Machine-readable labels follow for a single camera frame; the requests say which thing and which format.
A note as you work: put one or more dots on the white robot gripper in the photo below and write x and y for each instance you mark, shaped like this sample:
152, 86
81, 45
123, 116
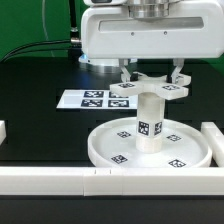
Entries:
192, 29

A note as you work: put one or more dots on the white cross-shaped table base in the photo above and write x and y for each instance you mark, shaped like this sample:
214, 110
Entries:
156, 85

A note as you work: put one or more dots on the white round table top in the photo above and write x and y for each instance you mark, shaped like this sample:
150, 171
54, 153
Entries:
127, 143

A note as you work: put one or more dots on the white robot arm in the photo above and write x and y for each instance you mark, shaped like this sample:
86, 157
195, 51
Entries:
145, 8

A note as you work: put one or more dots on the white marker plate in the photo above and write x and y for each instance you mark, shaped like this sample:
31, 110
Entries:
95, 99

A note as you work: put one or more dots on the white right fence bar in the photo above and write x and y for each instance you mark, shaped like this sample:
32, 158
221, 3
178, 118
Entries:
215, 139

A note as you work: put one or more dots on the white fence bar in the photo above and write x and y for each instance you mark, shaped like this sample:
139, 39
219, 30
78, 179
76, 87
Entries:
90, 181
215, 139
2, 131

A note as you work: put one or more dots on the white front fence bar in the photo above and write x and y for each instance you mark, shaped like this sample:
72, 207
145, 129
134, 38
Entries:
90, 181

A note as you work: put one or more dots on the white left fence bar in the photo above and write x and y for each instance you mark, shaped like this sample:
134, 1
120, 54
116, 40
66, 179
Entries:
2, 131

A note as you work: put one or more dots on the black vertical cable connector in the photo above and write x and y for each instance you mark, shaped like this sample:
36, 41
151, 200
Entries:
74, 32

